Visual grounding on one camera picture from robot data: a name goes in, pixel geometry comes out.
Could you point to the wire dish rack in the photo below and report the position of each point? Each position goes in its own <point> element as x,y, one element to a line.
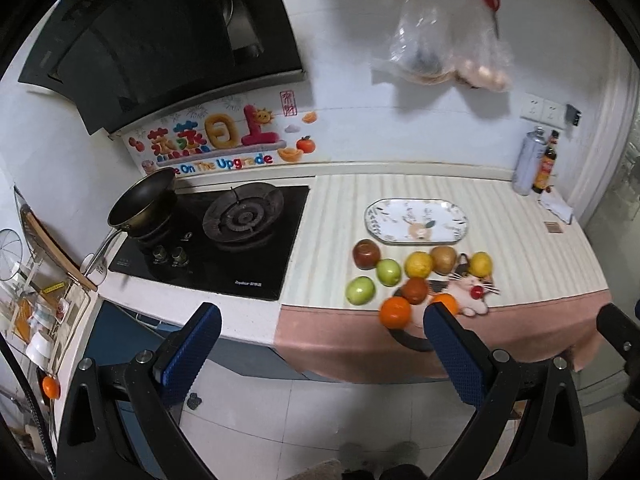
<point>44,295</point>

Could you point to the green apple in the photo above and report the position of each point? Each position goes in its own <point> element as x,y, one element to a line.
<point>389,272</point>
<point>360,291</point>

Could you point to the small orange on rack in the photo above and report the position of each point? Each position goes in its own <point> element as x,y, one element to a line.
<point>50,387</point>

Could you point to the black frying pan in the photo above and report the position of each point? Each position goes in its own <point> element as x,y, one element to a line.
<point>141,210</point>

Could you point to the black range hood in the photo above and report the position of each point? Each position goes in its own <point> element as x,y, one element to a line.
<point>120,61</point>

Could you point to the yellow lemon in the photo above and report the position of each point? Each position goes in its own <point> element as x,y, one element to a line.
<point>418,265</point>
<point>480,265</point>

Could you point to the black gas stove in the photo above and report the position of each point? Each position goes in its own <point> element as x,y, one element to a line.
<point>236,242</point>

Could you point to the small red cherry tomato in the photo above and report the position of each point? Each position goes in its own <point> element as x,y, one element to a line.
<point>477,292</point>

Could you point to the knitted cat mat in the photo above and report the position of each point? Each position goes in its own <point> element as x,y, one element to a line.
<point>459,284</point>

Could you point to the bright orange front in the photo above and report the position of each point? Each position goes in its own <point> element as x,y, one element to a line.
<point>395,313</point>

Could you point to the plastic bag dark contents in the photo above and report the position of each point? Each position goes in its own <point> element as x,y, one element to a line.
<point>420,49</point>

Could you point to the dark orange fruit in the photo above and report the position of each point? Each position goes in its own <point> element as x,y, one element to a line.
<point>415,290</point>

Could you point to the white patterned oval plate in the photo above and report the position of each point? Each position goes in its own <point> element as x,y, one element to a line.
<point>415,221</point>

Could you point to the dark red apple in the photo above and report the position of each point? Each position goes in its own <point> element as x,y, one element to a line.
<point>366,254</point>

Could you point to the silver spray can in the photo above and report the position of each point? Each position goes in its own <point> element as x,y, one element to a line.
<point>528,163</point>

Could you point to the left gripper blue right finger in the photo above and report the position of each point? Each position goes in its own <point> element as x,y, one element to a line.
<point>470,365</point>

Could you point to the dark sauce bottle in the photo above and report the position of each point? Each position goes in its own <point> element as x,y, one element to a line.
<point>547,162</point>

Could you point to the white wall socket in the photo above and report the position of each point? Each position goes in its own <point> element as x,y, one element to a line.
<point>543,111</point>

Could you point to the brown kiwi fruit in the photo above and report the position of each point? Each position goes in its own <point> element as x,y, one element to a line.
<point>444,259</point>

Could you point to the colourful wall sticker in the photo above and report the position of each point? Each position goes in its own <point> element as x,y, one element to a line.
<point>249,130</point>

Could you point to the small brown coaster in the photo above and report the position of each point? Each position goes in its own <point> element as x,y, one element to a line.
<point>553,227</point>

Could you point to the black plug adapter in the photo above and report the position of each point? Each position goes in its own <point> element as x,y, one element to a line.
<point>572,115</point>

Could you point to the plastic bag with eggs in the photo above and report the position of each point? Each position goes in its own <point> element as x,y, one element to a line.
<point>481,59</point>

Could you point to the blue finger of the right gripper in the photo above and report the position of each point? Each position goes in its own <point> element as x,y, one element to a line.
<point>619,330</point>

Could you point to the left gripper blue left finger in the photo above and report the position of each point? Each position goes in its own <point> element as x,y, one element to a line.
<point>182,355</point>

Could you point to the white folded cloth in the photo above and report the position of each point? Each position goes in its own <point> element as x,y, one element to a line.
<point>553,202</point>

